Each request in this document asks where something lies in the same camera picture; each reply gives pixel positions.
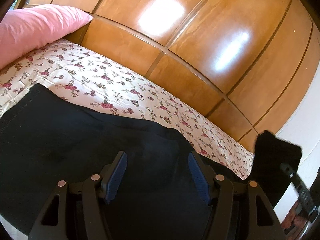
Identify person right hand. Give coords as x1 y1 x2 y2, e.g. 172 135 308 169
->
281 200 307 230

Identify floral bed sheet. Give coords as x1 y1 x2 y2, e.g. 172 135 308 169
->
1 39 253 179

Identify pink pillow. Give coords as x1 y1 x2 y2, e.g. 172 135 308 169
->
1 4 93 69

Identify black pants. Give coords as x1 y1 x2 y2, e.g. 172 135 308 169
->
1 84 302 239

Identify wooden wardrobe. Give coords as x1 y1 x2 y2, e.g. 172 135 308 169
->
19 0 319 150

